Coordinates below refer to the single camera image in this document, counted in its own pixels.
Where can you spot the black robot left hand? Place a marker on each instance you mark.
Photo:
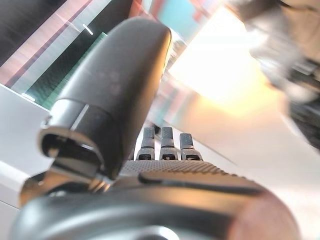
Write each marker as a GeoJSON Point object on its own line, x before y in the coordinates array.
{"type": "Point", "coordinates": [117, 82]}

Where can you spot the green textured mat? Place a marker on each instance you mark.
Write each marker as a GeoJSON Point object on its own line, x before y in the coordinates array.
{"type": "Point", "coordinates": [62, 75]}

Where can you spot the dark glass door panel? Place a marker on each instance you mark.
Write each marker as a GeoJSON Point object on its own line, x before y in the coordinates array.
{"type": "Point", "coordinates": [27, 22]}

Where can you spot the white cabinet panel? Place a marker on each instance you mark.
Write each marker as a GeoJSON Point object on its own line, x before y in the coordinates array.
{"type": "Point", "coordinates": [17, 130]}

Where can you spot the dark grey robot body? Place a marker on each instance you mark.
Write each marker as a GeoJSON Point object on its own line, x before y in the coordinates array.
{"type": "Point", "coordinates": [282, 45]}

